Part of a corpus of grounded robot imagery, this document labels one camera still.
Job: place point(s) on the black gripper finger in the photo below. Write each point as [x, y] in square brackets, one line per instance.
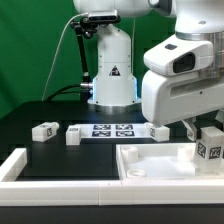
[192, 131]
[220, 116]

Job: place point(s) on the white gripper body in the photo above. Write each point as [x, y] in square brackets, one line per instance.
[167, 100]

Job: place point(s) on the white square tabletop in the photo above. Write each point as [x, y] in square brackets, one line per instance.
[161, 161]

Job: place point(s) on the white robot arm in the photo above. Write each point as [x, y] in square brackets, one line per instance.
[196, 46]

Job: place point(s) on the fiducial marker sheet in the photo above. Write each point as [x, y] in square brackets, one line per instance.
[113, 131]

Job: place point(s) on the white U-shaped fence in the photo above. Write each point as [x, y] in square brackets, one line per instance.
[125, 191]

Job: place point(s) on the grey camera on mount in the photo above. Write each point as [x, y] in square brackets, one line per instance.
[102, 17]

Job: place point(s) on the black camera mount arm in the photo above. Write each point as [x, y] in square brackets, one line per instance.
[86, 89]

